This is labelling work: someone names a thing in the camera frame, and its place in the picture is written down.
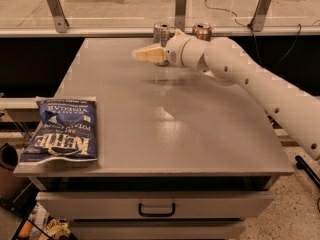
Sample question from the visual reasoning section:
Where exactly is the middle metal rail bracket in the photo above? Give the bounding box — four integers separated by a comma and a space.
174, 0, 187, 31

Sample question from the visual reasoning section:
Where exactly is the metal rail bracket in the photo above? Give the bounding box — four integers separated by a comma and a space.
46, 0, 69, 33
249, 0, 272, 32
174, 0, 187, 31

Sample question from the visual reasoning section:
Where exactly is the silver redbull can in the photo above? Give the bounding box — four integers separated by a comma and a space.
153, 22, 172, 67

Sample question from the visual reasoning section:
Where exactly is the blue Kettle chip bag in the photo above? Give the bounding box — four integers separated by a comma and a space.
20, 97, 97, 165

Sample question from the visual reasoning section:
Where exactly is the grey upper drawer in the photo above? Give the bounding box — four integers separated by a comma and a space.
37, 191, 273, 220

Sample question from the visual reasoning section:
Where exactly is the gold soda can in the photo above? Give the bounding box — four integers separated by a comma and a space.
192, 22, 212, 41

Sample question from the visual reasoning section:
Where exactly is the snack bag on floor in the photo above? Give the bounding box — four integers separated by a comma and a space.
38, 219, 71, 240

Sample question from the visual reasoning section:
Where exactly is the black cable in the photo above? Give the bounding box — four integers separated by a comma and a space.
201, 0, 303, 72

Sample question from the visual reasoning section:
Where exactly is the black drawer handle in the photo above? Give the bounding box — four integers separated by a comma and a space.
138, 203, 176, 218

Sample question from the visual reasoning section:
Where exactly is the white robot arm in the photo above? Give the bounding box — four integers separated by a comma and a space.
132, 30, 320, 160

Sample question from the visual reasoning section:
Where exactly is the black round object left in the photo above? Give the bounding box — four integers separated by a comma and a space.
0, 143, 18, 171

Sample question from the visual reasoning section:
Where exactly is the black stand leg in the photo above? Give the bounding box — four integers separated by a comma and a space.
295, 155, 320, 189

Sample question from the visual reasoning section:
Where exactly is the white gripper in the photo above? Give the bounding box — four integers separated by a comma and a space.
132, 29, 199, 68

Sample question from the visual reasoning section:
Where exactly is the grey drawer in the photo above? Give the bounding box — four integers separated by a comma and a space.
37, 191, 273, 220
70, 220, 246, 240

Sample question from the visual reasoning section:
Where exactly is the right metal rail bracket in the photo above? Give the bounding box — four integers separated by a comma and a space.
249, 0, 272, 32

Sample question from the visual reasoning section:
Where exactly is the left metal rail bracket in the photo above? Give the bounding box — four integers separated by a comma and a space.
46, 0, 69, 33

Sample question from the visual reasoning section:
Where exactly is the grey lower drawer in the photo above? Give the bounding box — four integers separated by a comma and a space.
70, 220, 246, 240

